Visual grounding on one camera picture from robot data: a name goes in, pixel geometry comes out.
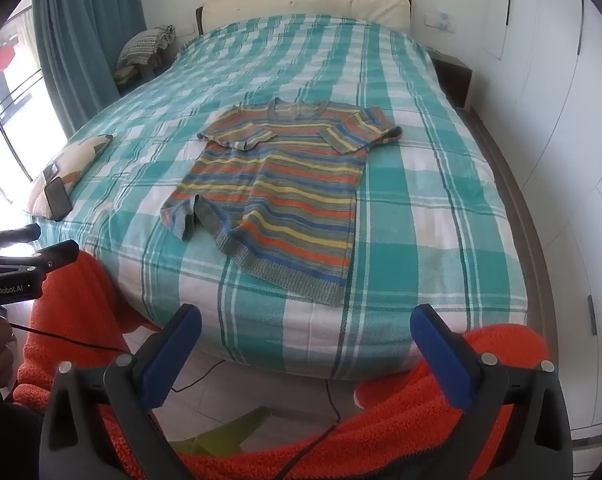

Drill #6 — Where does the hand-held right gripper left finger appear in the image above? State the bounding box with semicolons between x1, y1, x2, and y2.
38;303;203;480

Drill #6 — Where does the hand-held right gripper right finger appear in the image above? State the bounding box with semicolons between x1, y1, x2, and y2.
410;303;574;480

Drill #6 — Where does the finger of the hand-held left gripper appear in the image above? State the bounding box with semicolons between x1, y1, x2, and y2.
28;239;80;273
0;223;42;251

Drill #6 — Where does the striped knit sweater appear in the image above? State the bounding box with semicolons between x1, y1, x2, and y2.
160;99;404;307

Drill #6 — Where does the pile of folded clothes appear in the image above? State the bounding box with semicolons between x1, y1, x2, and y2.
114;25;177;86

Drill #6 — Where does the black smartphone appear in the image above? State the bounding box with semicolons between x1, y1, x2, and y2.
44;176;73;222

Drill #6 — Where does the patterned cushion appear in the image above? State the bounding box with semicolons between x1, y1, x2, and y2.
26;134;114;218

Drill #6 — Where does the window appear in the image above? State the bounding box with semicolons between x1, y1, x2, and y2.
0;10;67;221

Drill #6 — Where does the teal checkered bed blanket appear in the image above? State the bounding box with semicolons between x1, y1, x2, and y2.
31;14;529;381

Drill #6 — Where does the blue curtain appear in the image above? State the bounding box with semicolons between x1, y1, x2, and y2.
31;0;149;136

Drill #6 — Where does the white wardrobe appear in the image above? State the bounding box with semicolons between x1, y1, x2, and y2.
473;0;602;443

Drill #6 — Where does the dark wooden nightstand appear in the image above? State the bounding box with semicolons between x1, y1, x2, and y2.
428;50;474;110

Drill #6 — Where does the cream padded headboard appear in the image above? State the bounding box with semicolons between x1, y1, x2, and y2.
196;0;413;36

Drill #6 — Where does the black cable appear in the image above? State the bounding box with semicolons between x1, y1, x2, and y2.
276;379;342;480
8;324;227;394

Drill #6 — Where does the wooden bed frame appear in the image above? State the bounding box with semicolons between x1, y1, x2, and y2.
461;105;556;361

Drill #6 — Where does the white wall socket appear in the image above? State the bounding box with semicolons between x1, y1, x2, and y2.
425;10;454;32

